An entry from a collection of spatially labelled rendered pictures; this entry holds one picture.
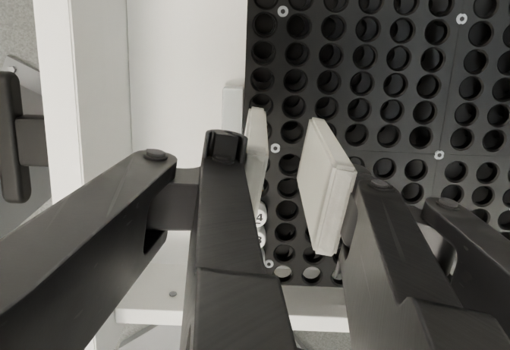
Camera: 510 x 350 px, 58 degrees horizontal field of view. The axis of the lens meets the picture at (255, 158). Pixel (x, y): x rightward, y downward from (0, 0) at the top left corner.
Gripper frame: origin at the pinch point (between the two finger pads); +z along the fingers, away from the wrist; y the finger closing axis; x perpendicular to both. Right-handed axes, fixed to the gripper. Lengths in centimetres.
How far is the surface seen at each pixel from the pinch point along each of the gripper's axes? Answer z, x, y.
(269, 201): 8.5, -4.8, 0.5
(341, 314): 9.4, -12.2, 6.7
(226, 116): 13.7, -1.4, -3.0
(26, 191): 7.9, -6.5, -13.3
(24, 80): 97, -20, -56
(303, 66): 8.5, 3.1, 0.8
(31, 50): 99, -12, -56
